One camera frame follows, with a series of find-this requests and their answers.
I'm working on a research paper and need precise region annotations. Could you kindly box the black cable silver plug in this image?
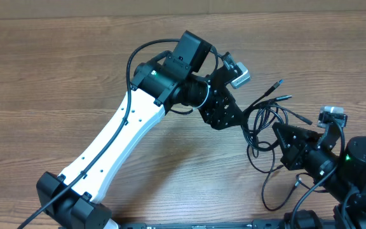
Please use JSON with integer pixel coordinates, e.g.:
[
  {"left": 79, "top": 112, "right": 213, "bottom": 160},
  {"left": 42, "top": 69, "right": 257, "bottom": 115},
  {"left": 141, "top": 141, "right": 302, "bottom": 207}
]
[{"left": 241, "top": 95, "right": 297, "bottom": 212}]

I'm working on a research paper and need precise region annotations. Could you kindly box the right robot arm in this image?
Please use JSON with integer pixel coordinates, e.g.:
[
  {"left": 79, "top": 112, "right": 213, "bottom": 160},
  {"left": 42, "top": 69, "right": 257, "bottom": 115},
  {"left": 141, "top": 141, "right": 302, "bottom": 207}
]
[{"left": 273, "top": 121, "right": 366, "bottom": 228}]

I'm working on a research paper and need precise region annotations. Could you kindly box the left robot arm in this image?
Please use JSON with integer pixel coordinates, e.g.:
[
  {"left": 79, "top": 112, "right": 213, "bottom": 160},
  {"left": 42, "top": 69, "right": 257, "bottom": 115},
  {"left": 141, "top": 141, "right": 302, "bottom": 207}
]
[{"left": 36, "top": 32, "right": 250, "bottom": 228}]

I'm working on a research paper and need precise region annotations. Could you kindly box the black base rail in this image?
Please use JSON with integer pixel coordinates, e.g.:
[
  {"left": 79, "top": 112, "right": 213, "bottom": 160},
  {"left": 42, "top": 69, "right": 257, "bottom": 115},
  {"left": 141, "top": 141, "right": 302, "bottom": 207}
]
[{"left": 116, "top": 218, "right": 336, "bottom": 229}]

